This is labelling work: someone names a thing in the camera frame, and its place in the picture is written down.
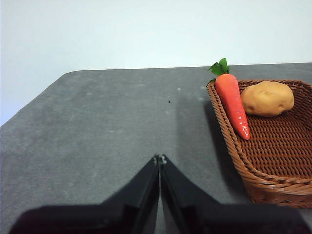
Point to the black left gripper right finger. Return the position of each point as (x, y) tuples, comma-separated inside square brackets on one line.
[(207, 219)]

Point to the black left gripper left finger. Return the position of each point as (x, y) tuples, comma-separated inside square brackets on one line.
[(109, 219)]

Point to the brown wicker basket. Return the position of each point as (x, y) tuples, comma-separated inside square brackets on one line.
[(280, 151)]

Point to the orange carrot with green leaves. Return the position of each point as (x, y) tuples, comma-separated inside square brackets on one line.
[(229, 97)]

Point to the tan potato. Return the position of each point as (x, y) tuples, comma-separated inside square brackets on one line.
[(268, 98)]

